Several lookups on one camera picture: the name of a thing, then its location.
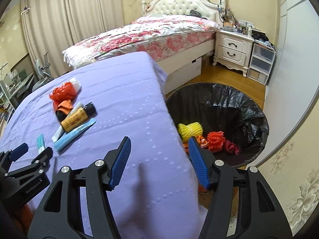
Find white nightstand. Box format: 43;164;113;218
213;30;254;77

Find orange plastic bag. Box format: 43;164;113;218
183;136;209;153

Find light blue flat pack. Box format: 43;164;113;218
53;118;96;152

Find white storage box under bed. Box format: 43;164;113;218
164;57;202;94

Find dark red wrapper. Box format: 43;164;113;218
223;140;241;155

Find plastic drawer unit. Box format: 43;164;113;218
247;40;276;85

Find study desk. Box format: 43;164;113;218
1;63;35;111

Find beige curtains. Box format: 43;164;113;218
21;0;124;77

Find white sliding wardrobe door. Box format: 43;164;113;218
251;0;318;166

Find orange-red foam fruit net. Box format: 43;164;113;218
207;131;225;153

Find purple table cloth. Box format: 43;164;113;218
1;52;206;238

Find white tissue ball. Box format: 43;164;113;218
69;78;82;93

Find orange paper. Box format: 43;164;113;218
56;100;74;114

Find yellow foam fruit net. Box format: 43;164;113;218
177;122;203;142

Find yellow bottle black cap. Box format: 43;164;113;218
66;103;96;133

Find floral pink bedspread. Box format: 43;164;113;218
62;15;220;69

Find black lined trash bin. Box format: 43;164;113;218
165;83;269;168

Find grey desk chair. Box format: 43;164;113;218
32;52;53;92

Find white tufted bed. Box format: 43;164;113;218
62;0;225;70

